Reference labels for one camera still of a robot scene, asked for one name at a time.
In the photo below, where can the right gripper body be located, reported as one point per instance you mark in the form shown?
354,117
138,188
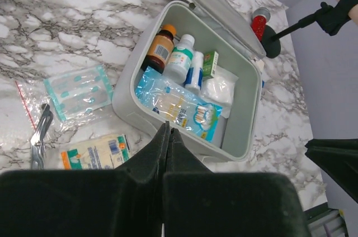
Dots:
338,158

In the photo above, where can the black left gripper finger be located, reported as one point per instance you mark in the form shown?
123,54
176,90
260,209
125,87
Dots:
198,202
121,202

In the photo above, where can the cotton swab bag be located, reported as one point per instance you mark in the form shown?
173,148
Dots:
178,105

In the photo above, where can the white blue bandage roll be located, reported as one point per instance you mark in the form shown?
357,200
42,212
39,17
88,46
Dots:
193,80

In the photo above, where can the white gauze pad pack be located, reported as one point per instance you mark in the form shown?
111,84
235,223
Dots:
220,90

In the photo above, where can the white green medicine bottle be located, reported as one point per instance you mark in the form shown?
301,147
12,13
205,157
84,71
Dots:
180,59

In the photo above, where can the grey medicine kit case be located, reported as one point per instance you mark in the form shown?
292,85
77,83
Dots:
216,26

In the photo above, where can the dotted plaster packet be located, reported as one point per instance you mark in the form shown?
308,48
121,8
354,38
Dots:
78,93

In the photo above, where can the amber medicine bottle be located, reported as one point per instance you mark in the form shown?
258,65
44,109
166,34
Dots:
160,49

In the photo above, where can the green medicine box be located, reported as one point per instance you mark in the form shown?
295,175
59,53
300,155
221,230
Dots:
209,64

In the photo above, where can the right black mic stand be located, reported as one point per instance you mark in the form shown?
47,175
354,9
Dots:
330,19

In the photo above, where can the red toy microphone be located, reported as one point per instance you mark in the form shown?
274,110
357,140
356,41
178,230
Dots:
260,17

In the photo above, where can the black handled scissors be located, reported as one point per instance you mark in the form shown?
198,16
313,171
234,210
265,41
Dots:
37,140

